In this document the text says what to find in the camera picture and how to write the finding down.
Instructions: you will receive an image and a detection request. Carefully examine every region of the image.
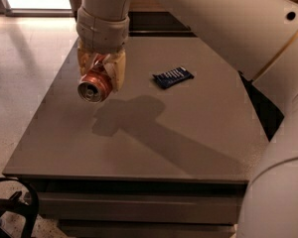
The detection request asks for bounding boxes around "red coke can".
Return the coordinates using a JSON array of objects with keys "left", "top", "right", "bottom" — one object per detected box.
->
[{"left": 77, "top": 56, "right": 113, "bottom": 103}]

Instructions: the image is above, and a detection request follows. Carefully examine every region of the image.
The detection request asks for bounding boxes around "blue snack bar wrapper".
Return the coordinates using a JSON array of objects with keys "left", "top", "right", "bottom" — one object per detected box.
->
[{"left": 153, "top": 66, "right": 194, "bottom": 89}]

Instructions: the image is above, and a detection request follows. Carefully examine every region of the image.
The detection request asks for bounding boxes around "grey drawer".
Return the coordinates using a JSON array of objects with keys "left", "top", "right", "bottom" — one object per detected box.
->
[
  {"left": 59, "top": 220, "right": 235, "bottom": 238},
  {"left": 39, "top": 192, "right": 241, "bottom": 224}
]

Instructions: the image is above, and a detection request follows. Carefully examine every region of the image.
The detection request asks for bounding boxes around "grey upper drawer front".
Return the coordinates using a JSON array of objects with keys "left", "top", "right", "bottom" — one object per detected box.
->
[{"left": 39, "top": 192, "right": 241, "bottom": 224}]

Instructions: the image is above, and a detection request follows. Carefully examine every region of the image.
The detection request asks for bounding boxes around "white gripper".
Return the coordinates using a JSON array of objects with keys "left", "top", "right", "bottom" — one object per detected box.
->
[{"left": 76, "top": 7, "right": 129, "bottom": 92}]

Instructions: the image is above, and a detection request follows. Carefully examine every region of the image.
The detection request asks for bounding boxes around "grey lower drawer front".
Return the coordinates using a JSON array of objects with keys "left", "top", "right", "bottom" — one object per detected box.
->
[{"left": 59, "top": 220, "right": 235, "bottom": 238}]

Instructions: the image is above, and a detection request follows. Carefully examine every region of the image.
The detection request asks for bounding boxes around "black chair part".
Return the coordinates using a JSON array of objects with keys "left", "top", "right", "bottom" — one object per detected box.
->
[{"left": 0, "top": 178, "right": 39, "bottom": 238}]

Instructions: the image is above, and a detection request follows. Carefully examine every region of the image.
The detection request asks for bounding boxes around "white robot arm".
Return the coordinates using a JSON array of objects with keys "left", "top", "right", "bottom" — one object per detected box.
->
[{"left": 76, "top": 0, "right": 298, "bottom": 238}]

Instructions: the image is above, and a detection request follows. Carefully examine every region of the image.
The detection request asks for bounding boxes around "grey cabinet table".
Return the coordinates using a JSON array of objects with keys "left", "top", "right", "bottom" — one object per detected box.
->
[{"left": 2, "top": 36, "right": 271, "bottom": 238}]

